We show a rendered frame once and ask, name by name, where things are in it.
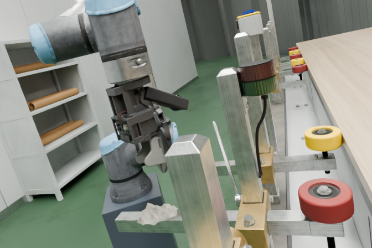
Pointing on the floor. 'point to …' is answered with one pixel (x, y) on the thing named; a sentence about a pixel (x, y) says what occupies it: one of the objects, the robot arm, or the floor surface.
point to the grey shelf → (45, 120)
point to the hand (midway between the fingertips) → (165, 165)
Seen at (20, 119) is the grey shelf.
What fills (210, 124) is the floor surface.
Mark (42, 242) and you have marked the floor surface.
